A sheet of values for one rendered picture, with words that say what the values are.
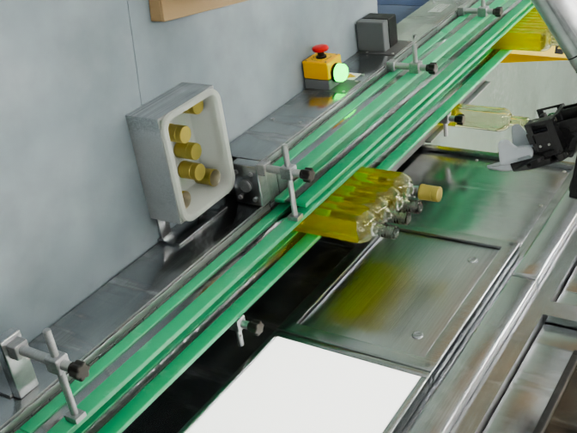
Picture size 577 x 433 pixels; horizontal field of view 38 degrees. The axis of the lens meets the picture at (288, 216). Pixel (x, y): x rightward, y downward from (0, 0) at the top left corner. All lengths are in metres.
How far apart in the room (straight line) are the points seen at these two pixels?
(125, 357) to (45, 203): 0.30
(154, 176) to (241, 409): 0.46
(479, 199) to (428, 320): 0.56
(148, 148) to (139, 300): 0.28
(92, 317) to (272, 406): 0.36
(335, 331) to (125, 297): 0.42
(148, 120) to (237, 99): 0.35
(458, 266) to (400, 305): 0.18
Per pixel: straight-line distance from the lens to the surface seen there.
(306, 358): 1.63
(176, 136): 1.64
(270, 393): 1.56
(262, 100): 1.95
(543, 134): 1.54
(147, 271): 1.63
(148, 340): 1.48
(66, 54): 1.50
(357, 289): 1.80
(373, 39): 2.28
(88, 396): 1.40
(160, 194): 1.64
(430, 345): 1.63
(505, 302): 1.74
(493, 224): 2.06
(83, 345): 1.48
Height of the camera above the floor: 1.85
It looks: 31 degrees down
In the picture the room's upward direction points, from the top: 101 degrees clockwise
